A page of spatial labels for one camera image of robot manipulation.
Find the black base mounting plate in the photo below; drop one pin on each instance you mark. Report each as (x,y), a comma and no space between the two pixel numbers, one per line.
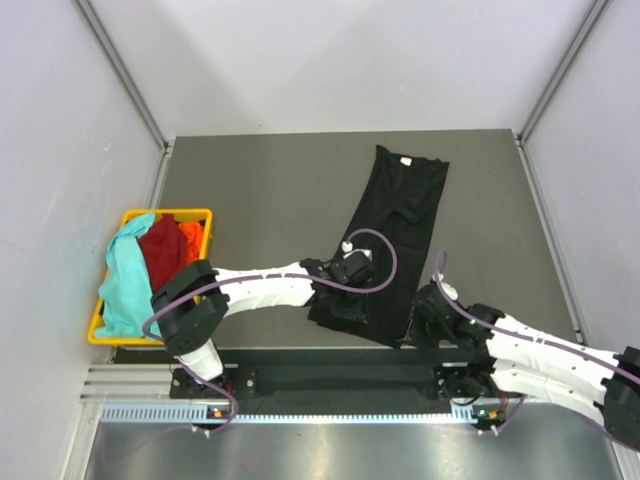
(354,380)

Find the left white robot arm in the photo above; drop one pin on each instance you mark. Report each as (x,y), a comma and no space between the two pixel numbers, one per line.
(193,304)

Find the slotted grey cable duct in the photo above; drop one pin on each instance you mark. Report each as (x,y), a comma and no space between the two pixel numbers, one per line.
(212,415)

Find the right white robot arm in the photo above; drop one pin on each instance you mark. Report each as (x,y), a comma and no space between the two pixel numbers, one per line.
(507,355)

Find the dark red t-shirt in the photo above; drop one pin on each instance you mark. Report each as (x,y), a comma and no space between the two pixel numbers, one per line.
(164,249)

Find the right aluminium frame post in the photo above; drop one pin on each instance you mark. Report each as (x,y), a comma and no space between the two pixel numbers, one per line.
(594,14)

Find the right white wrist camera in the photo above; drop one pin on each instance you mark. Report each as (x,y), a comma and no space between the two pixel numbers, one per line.
(449,291)

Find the left aluminium frame post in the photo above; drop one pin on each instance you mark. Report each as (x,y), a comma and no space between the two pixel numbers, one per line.
(98,30)

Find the aluminium frame post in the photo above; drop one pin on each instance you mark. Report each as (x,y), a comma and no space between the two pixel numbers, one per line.
(98,30)
(594,14)

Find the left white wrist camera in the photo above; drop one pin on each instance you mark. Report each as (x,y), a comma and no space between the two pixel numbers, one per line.
(348,249)

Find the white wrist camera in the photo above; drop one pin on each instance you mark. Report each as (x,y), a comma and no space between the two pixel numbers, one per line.
(348,249)
(449,291)

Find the black t-shirt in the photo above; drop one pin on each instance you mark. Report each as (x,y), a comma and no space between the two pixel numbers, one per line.
(400,201)

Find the orange t-shirt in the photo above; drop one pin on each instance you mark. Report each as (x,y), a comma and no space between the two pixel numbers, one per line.
(193,232)

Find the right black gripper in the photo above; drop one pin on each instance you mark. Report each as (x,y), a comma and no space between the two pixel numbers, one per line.
(416,337)

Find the teal t-shirt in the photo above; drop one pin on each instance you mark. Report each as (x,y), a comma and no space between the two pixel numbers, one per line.
(126,292)

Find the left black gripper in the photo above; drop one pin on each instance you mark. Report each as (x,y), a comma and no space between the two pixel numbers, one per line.
(356,312)

